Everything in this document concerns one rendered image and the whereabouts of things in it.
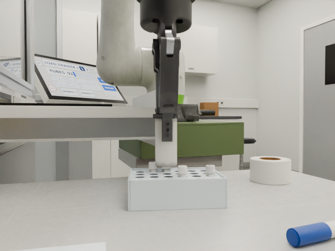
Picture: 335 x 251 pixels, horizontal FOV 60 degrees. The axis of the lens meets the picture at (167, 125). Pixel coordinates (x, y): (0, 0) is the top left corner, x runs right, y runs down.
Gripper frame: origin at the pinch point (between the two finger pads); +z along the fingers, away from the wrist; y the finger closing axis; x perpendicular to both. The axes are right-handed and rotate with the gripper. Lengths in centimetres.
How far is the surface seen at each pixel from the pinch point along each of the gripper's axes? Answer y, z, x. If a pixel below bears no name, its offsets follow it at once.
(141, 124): 11.8, -2.3, 3.5
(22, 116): 8.0, -3.6, 23.2
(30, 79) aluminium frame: 65, -17, 42
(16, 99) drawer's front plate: 36, -8, 35
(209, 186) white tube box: -7.0, 5.1, -4.8
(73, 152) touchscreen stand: 117, 15, 39
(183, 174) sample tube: -3.3, 4.2, -2.2
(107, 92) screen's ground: 127, -18, 23
